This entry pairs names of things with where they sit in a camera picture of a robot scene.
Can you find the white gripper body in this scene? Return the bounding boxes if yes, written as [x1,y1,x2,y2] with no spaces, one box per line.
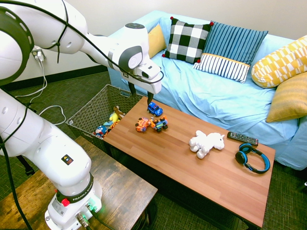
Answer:
[123,60,164,95]

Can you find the white stuffed unicorn toy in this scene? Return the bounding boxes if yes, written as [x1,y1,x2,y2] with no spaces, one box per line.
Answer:
[189,130,225,159]

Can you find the blue toy car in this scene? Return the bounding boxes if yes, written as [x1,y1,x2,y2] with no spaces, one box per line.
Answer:
[146,102,164,117]

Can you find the brown stuffed animal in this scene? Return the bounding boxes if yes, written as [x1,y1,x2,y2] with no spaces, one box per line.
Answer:
[113,105,126,118]

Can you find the orange and blue toy truck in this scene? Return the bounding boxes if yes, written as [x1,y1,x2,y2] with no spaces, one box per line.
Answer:
[150,115,169,133]

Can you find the orange patterned toy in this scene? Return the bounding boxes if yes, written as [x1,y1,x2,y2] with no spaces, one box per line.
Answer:
[106,120,121,134]

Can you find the dark woven basket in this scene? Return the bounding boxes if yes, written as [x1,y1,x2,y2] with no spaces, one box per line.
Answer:
[65,83,145,154]

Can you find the plain yellow pillow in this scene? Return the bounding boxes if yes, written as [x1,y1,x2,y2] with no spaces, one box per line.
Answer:
[148,23,167,58]

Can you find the blue red superhero plush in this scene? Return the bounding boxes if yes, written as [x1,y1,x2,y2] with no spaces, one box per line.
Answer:
[94,125,107,139]

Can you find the black white checkered pillow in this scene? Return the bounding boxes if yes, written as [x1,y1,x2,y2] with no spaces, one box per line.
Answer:
[162,16,214,64]

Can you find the sofa with light blue cover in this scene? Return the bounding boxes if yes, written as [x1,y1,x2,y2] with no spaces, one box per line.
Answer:
[106,10,307,172]

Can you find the reddish wooden coffee table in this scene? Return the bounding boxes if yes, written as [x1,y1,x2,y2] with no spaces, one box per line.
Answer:
[103,95,276,230]

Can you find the blue striped pillow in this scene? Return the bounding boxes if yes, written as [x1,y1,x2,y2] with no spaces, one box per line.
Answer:
[192,21,269,84]

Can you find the dark rustic wooden table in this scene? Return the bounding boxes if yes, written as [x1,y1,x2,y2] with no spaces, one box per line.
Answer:
[0,136,159,230]

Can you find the black remote control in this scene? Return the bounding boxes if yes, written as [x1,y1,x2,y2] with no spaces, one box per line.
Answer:
[226,131,260,147]

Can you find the blue and black headphones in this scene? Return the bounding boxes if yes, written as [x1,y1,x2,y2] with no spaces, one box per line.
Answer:
[235,142,271,175]

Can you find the yellow white patterned pillow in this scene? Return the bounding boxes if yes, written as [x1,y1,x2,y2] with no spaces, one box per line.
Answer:
[251,35,307,89]

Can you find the black tripod stand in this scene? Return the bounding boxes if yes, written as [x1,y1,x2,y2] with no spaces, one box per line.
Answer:
[16,155,35,176]

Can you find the mustard textured pillow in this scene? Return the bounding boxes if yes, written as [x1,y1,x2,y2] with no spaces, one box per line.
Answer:
[265,71,307,124]

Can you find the white charger cable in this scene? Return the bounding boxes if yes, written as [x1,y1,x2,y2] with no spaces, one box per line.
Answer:
[14,52,67,126]

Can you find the wall power outlet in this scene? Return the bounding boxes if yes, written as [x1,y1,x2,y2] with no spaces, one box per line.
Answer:
[31,48,47,61]

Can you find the black base connector cable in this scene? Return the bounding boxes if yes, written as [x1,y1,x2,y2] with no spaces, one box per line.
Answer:
[85,203,118,230]

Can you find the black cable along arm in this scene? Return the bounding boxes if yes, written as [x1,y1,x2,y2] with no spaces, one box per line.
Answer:
[0,0,165,230]

